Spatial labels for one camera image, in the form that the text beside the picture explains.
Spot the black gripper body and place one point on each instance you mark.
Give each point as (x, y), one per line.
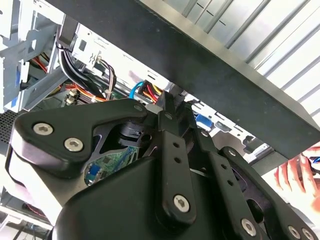
(120, 207)

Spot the black gripper left finger with plate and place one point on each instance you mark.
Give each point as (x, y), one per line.
(75, 120)

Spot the black gripper right finger link bars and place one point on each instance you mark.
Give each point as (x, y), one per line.
(250, 195)

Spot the hard disk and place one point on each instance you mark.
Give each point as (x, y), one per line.
(203, 121)

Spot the person's bare hand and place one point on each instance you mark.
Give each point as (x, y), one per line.
(295, 172)

